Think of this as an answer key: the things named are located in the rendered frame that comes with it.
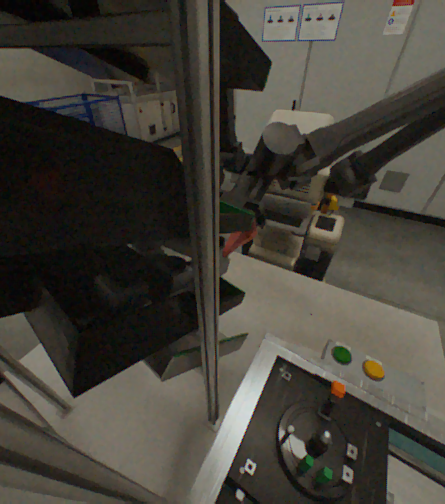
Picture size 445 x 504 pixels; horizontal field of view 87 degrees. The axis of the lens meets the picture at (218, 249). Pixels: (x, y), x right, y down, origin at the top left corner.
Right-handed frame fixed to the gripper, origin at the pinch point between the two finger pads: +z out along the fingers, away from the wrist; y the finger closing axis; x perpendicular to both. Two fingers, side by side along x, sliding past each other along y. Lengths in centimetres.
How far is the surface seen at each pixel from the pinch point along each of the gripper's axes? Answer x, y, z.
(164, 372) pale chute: -0.8, 4.1, 19.8
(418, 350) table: 53, 49, -13
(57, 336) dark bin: -16.6, -0.2, 18.6
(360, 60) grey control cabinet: 116, -32, -264
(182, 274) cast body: -5.6, 0.9, 7.3
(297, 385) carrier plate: 27.8, 21.6, 12.8
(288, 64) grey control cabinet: 118, -100, -255
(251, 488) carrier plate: 18.6, 20.7, 30.5
